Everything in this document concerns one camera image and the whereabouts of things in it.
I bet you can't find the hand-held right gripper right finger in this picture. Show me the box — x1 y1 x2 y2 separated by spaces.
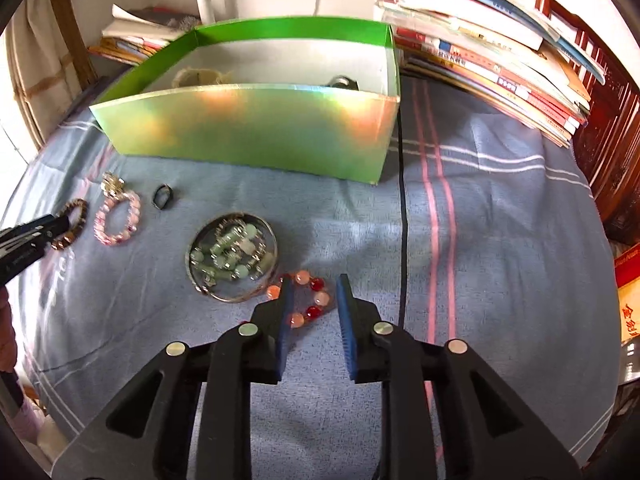
336 274 583 480

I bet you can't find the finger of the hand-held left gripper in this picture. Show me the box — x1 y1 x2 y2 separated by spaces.
0 240 52 287
0 214 72 252

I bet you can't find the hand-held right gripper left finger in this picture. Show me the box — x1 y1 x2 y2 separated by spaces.
52 276 296 480

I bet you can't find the brown bead bracelet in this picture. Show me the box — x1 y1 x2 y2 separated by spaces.
50 199 89 252

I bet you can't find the red orange bead bracelet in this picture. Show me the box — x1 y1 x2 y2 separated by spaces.
266 270 332 326

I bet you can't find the silver bangle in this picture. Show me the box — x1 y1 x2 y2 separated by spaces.
187 212 278 303

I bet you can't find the green cardboard box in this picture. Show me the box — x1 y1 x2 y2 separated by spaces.
89 18 402 184

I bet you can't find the person's left forearm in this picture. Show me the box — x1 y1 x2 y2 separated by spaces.
0 285 20 372

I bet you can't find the pale pink cloth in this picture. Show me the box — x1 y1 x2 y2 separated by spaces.
0 395 56 461

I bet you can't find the blue plaid blanket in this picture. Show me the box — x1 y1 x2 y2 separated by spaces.
0 75 618 471

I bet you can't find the beige curtain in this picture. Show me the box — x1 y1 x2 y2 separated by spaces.
2 0 71 166

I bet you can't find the small stack of books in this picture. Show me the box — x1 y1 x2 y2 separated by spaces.
89 4 201 67

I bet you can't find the red yellow box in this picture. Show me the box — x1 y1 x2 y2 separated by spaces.
614 242 640 346

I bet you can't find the large stack of books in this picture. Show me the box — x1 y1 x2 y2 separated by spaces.
375 0 608 148

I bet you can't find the dark wooden headboard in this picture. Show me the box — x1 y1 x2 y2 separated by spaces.
535 0 640 246

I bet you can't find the pink bead bracelet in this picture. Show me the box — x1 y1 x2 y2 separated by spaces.
94 192 142 247

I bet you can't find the green jade bead bracelet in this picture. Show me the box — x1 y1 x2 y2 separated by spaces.
192 225 276 283

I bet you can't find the black cable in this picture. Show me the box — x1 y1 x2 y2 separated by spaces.
397 120 411 331

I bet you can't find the brown wooden frame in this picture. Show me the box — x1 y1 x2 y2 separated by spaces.
47 0 98 86

